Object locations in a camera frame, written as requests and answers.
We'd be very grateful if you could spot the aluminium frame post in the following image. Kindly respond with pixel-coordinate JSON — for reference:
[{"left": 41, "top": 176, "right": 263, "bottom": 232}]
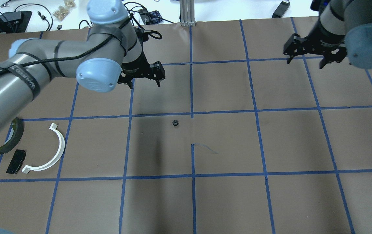
[{"left": 179, "top": 0, "right": 196, "bottom": 27}]

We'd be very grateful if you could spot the bag of nuts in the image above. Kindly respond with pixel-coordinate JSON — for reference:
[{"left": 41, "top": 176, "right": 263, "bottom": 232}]
[{"left": 51, "top": 0, "right": 76, "bottom": 22}]

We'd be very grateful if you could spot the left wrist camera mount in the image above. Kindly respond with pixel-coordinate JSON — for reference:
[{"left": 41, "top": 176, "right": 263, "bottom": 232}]
[{"left": 134, "top": 27, "right": 162, "bottom": 42}]

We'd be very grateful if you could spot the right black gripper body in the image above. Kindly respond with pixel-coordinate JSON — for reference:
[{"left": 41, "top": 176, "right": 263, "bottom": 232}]
[{"left": 305, "top": 20, "right": 345, "bottom": 55}]

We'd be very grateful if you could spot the black tripod stand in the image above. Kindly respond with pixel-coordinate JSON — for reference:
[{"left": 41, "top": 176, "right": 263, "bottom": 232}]
[{"left": 0, "top": 0, "right": 32, "bottom": 34}]

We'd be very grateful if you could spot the white curved plastic bracket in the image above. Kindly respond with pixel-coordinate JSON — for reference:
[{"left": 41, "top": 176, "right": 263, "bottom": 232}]
[{"left": 20, "top": 121, "right": 65, "bottom": 174}]

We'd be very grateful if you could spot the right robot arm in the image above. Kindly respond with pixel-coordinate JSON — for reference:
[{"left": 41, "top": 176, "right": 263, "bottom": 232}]
[{"left": 284, "top": 0, "right": 372, "bottom": 69}]

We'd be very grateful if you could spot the black power adapter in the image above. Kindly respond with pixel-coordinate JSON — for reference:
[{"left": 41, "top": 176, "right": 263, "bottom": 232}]
[{"left": 271, "top": 0, "right": 290, "bottom": 18}]

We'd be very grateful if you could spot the black brake pad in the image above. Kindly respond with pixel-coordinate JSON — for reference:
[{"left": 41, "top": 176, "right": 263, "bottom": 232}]
[{"left": 6, "top": 149, "right": 26, "bottom": 175}]

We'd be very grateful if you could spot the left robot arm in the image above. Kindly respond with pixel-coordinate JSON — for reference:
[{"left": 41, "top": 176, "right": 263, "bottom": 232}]
[{"left": 0, "top": 0, "right": 166, "bottom": 129}]

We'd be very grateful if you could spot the green brake shoe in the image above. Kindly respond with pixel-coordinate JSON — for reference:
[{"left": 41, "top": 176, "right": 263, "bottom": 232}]
[{"left": 0, "top": 117, "right": 25, "bottom": 155}]

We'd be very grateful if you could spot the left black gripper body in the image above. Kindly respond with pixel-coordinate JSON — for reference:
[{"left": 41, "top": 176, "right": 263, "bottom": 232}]
[{"left": 122, "top": 51, "right": 154, "bottom": 79}]

